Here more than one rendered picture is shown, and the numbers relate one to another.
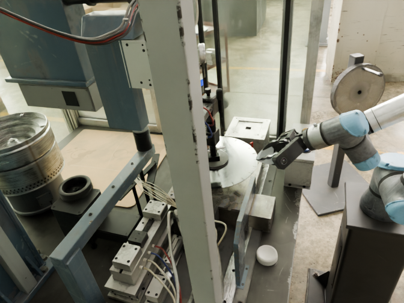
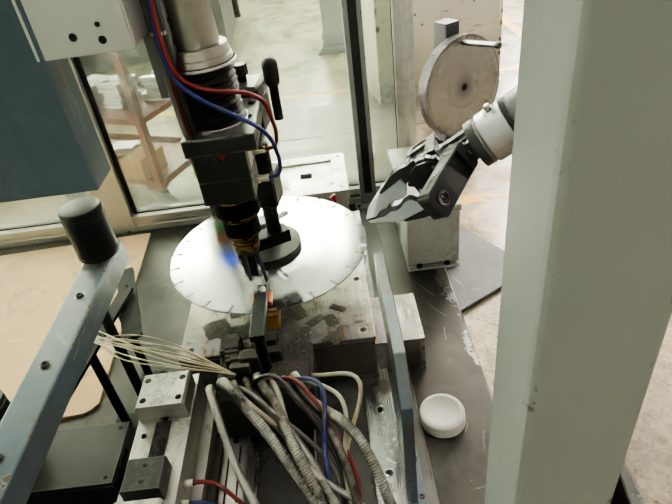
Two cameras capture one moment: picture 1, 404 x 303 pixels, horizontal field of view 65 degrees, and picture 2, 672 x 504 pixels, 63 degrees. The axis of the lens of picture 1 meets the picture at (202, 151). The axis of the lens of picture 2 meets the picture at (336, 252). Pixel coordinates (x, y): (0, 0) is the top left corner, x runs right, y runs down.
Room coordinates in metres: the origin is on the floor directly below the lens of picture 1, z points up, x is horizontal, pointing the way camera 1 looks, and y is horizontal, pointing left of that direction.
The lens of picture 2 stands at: (0.22, 0.13, 1.47)
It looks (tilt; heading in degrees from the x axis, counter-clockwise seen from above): 35 degrees down; 339
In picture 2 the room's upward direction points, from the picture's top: 8 degrees counter-clockwise
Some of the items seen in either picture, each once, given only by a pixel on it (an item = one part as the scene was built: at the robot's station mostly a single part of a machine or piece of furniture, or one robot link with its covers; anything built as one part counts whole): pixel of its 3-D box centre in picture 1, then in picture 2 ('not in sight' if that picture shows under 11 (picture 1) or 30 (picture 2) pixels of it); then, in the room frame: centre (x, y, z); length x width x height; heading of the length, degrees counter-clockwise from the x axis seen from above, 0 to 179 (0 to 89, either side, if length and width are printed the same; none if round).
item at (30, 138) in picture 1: (25, 166); not in sight; (1.10, 0.74, 0.93); 0.31 x 0.31 x 0.36
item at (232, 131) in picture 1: (248, 141); (310, 204); (1.26, -0.23, 0.82); 0.18 x 0.18 x 0.15; 68
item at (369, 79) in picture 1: (342, 129); (446, 161); (1.77, -0.95, 0.50); 0.50 x 0.50 x 1.00; 8
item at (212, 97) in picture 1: (210, 118); (255, 139); (0.90, -0.04, 1.17); 0.06 x 0.05 x 0.20; 149
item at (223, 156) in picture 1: (213, 157); (267, 240); (0.98, -0.04, 0.96); 0.11 x 0.11 x 0.03
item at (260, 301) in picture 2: not in sight; (263, 328); (0.80, 0.03, 0.95); 0.10 x 0.03 x 0.07; 158
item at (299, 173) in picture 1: (300, 154); (421, 204); (1.12, -0.43, 0.82); 0.28 x 0.11 x 0.15; 158
